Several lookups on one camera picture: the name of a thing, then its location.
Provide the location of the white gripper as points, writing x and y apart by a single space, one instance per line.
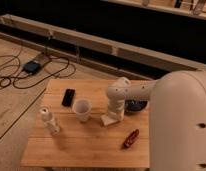
116 109

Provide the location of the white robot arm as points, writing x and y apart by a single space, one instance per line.
177 118

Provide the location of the dark ceramic bowl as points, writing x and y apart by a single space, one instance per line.
132 106

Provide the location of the red snack packet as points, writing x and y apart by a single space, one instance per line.
130 139

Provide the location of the white plastic cup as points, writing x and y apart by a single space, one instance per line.
82 108

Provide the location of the black smartphone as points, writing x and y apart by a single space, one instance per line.
68 97

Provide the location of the wooden table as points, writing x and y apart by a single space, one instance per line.
88 144

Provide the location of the blue power adapter box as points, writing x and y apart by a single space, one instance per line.
31 67

